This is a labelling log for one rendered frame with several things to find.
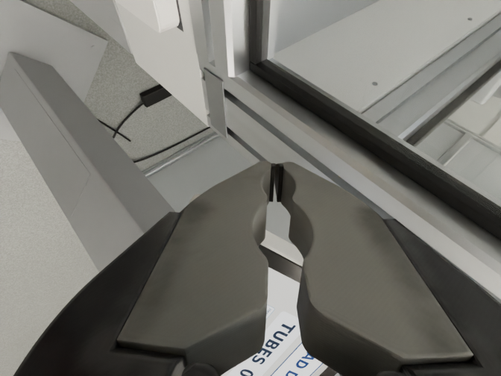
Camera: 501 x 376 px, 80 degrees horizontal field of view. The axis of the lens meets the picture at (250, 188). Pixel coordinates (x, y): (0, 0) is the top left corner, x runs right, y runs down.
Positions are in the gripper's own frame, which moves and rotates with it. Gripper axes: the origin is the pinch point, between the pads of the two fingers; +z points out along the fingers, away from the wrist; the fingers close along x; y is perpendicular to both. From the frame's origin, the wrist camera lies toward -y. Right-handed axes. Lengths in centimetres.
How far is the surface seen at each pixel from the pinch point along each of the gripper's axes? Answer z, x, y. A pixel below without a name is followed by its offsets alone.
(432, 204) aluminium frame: 2.2, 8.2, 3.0
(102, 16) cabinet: 30.3, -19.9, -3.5
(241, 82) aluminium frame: 11.3, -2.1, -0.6
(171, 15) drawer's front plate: 14.4, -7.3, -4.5
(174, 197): 116, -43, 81
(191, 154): 144, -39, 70
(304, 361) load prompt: 13.0, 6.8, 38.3
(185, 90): 18.9, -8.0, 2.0
